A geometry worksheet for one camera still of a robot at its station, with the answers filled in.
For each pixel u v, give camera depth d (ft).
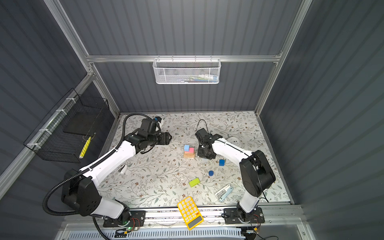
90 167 1.47
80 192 1.37
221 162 3.02
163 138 2.43
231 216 2.38
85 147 2.24
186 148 2.99
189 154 3.14
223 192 2.63
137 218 2.37
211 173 2.92
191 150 3.06
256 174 1.58
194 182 2.78
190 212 2.42
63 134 2.36
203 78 3.00
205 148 2.14
